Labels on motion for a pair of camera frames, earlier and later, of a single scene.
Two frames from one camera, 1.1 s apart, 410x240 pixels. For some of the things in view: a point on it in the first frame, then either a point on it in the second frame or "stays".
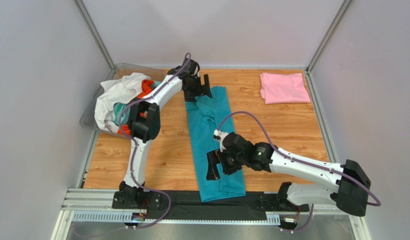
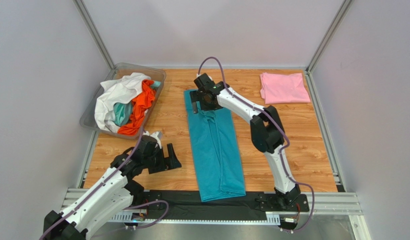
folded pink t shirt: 277,88 stays
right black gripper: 220,162 to 195,98
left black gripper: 191,96 to 171,162
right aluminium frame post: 342,10 stays
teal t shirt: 206,115 stays
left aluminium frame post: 95,32 stays
